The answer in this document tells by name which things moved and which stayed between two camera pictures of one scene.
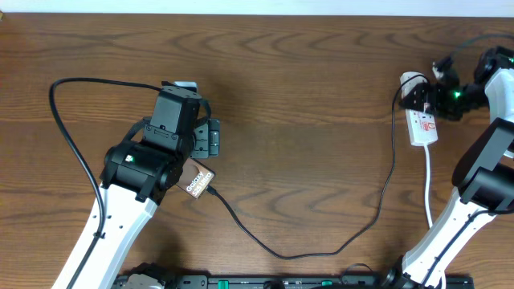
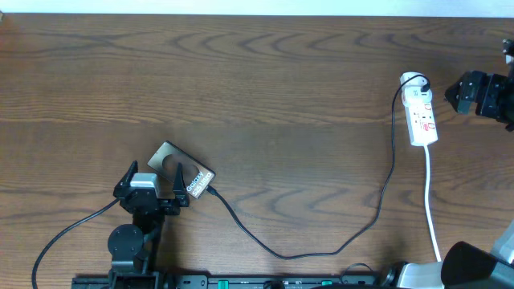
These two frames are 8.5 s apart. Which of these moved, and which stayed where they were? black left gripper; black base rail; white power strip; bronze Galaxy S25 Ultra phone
Moved: black left gripper
Stayed: white power strip; bronze Galaxy S25 Ultra phone; black base rail
